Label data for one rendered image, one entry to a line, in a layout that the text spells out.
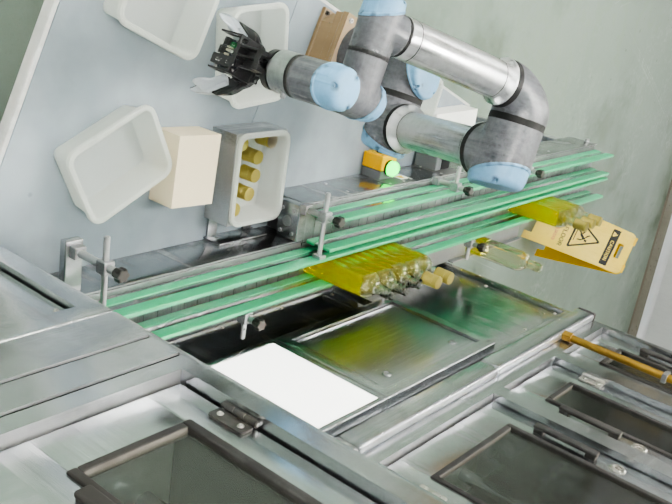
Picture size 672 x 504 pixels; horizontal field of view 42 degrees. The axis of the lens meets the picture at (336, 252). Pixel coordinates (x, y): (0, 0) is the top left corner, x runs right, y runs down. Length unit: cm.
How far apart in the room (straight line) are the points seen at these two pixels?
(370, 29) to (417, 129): 49
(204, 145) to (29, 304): 71
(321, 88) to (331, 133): 95
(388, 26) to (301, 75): 18
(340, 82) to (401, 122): 62
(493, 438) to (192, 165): 87
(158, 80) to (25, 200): 38
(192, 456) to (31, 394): 21
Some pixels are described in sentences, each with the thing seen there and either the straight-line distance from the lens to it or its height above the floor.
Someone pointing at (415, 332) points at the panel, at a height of 116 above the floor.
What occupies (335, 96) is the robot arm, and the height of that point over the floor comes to 131.
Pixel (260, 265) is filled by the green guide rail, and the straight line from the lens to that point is 207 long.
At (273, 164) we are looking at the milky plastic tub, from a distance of 215.
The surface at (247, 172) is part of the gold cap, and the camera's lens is 211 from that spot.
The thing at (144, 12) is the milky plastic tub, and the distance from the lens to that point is 187.
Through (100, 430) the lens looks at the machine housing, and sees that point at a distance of 109.
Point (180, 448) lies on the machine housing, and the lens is 107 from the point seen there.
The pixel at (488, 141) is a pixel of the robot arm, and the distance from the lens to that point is 178.
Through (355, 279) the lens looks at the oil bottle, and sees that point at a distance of 215.
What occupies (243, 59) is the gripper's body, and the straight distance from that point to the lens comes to 157.
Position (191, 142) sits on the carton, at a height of 82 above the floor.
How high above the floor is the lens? 218
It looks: 34 degrees down
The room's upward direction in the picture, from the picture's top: 113 degrees clockwise
